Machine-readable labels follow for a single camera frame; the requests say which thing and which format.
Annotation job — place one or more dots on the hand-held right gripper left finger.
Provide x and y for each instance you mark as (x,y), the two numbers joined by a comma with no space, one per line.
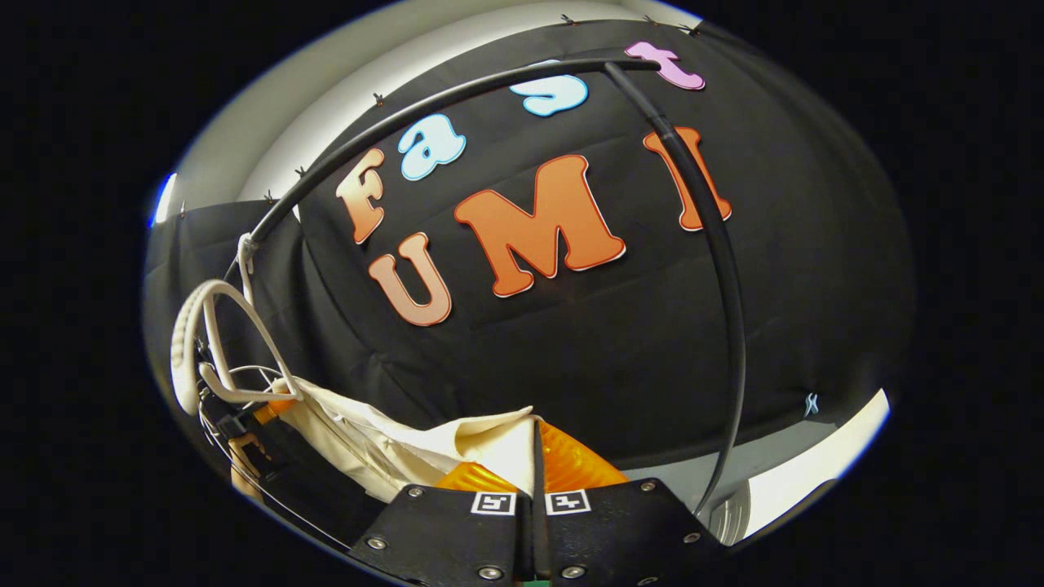
(457,538)

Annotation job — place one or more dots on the black clothes rack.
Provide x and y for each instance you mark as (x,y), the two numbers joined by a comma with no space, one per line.
(718,244)

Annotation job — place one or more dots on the black backdrop cloth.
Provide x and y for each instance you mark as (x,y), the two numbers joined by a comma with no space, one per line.
(652,342)

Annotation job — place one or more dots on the white plastic hanger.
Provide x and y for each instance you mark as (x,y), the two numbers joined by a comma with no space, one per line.
(186,342)

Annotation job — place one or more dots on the cream shirt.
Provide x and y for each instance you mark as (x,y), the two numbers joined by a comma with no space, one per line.
(367,444)

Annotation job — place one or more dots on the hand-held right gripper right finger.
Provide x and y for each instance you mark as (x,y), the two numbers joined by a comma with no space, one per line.
(620,530)

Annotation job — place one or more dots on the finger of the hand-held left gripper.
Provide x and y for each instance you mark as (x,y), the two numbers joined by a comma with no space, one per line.
(326,477)

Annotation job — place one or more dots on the small blue clip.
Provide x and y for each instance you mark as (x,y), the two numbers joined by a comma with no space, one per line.
(810,403)

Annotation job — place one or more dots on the ceiling light panel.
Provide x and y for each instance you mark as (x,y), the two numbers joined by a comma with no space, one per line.
(165,200)

